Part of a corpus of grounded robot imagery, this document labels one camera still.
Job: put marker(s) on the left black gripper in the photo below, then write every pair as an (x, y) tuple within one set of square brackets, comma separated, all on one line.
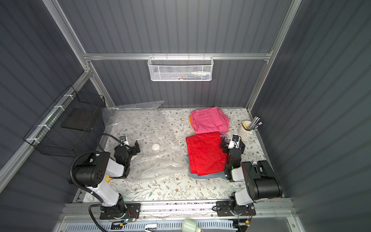
[(135, 148)]

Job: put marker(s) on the clear plastic vacuum bag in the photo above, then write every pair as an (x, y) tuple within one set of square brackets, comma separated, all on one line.
[(143, 122)]

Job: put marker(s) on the red cloth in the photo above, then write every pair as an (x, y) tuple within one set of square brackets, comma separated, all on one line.
[(204, 153)]

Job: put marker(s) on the blue grey cloth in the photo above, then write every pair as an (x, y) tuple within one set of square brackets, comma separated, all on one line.
[(208, 175)]

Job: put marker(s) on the pink cloth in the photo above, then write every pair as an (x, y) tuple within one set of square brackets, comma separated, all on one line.
[(210, 120)]

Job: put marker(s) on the purple cloth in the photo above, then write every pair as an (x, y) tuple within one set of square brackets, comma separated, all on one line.
[(223, 136)]

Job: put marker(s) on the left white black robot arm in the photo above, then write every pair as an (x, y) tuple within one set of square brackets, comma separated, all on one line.
[(89, 170)]

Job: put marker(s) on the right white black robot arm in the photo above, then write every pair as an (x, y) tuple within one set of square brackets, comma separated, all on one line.
[(259, 178)]

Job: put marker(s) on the white round bag valve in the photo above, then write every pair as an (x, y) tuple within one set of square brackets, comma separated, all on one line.
[(155, 147)]

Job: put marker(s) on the white pen cup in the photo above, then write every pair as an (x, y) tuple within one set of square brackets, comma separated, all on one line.
[(243, 132)]

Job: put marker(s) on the bundle of pens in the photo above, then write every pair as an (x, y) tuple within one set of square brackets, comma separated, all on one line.
[(254, 124)]

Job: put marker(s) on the floral table mat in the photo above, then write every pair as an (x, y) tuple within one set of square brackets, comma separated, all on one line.
[(183, 186)]

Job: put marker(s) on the yellow object on mat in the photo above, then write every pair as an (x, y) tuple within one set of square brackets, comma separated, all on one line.
[(107, 178)]

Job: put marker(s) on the items in white basket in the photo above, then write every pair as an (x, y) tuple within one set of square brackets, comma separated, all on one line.
[(187, 76)]

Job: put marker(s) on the pale green lamp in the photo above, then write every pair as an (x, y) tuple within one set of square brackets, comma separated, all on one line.
[(189, 225)]

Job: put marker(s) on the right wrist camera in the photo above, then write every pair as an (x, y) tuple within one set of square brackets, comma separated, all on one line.
[(235, 142)]

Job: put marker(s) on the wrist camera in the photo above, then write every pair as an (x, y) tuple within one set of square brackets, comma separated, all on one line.
[(123, 140), (235, 142)]

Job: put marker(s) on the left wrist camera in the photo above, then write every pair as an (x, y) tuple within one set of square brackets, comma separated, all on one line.
[(123, 140)]

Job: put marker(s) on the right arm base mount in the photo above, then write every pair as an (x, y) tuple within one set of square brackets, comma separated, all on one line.
[(230, 208)]

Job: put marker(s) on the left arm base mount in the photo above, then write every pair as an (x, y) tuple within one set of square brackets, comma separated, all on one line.
[(126, 211)]

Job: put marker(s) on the black wire mesh basket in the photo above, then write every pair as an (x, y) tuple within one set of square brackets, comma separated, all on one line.
[(71, 127)]

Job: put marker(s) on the white wire mesh basket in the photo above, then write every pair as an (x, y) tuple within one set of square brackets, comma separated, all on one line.
[(160, 69)]

